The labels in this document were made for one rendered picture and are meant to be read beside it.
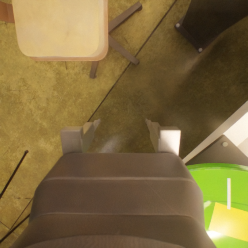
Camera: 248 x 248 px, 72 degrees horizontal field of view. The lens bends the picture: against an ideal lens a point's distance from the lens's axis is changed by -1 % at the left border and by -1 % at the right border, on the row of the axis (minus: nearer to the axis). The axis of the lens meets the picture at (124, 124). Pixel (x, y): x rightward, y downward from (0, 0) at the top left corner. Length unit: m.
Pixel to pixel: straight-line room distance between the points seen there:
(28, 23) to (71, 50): 0.20
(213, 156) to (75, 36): 0.61
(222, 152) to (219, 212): 0.16
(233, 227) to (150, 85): 1.10
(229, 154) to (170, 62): 0.95
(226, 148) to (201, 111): 0.95
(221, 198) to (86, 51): 0.62
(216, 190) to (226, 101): 1.13
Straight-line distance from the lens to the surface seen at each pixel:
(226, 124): 0.42
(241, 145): 0.42
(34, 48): 0.83
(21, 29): 0.87
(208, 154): 0.40
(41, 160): 1.87
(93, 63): 1.29
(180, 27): 1.29
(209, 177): 0.25
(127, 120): 1.35
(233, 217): 0.27
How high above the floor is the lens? 1.27
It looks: 69 degrees down
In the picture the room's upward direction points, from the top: 144 degrees counter-clockwise
